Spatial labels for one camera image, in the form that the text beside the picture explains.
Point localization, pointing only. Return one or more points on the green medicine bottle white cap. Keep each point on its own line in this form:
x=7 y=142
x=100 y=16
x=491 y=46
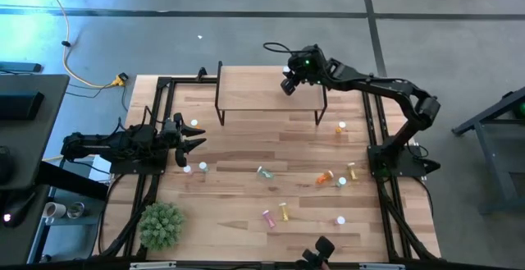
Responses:
x=203 y=166
x=341 y=181
x=264 y=173

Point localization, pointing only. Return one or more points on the dark grey side table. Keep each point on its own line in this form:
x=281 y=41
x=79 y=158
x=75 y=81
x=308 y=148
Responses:
x=504 y=159

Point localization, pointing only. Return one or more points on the orange medicine bottle white cap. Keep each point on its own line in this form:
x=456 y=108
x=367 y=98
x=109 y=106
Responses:
x=194 y=123
x=340 y=126
x=325 y=177

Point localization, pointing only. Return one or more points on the pink medicine bottle white cap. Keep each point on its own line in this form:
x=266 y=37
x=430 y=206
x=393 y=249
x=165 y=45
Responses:
x=187 y=169
x=268 y=218
x=340 y=220

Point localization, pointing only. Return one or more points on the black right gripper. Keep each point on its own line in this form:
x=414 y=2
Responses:
x=311 y=67

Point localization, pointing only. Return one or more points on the black aluminium table frame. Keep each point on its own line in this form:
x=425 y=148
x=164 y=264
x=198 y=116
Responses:
x=184 y=80

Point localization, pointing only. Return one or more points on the white box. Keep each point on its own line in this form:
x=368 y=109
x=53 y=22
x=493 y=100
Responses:
x=98 y=167

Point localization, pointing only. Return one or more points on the black box on desk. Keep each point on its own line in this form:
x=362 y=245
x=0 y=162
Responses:
x=20 y=106

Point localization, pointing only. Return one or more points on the flat black bar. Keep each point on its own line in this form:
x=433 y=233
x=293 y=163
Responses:
x=18 y=67

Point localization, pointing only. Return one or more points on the shiny metal cup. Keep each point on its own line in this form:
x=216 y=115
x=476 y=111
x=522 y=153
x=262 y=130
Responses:
x=76 y=209

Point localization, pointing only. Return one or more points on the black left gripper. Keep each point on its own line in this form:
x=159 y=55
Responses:
x=180 y=159

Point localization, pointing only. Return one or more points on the yellow power plug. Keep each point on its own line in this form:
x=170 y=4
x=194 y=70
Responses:
x=119 y=80

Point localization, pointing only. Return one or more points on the black table clamp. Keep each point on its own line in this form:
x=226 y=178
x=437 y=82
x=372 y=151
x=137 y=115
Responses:
x=201 y=72

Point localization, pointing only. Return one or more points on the green artificial plant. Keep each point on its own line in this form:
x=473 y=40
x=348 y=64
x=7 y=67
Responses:
x=161 y=225

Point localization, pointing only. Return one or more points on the wooden shelf black metal legs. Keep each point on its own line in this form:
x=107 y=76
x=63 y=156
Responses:
x=262 y=93

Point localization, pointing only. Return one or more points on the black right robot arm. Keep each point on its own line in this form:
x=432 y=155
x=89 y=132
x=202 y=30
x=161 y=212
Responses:
x=389 y=89

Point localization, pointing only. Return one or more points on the black desk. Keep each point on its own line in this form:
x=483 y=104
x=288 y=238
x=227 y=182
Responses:
x=37 y=138

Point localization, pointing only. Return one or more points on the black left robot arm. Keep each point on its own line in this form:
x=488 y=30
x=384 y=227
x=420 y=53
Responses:
x=123 y=143

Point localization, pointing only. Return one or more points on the white cup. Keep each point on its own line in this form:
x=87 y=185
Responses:
x=54 y=209

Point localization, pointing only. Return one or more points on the black device with light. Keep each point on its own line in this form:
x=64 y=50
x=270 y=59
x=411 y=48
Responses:
x=16 y=210

